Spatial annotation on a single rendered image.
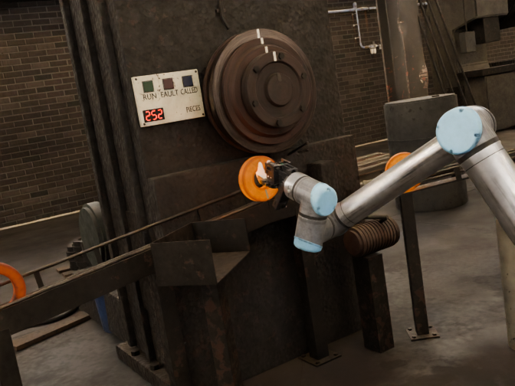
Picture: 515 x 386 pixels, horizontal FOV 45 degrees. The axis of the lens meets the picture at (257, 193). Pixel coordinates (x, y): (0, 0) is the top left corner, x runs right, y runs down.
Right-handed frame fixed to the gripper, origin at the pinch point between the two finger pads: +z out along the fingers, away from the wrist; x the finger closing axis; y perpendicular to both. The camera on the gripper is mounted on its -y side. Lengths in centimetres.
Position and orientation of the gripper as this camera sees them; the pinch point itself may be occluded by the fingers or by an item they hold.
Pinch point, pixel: (259, 172)
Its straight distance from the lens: 215.3
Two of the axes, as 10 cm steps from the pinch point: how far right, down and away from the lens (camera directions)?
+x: -8.3, 2.3, -5.1
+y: -0.2, -9.2, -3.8
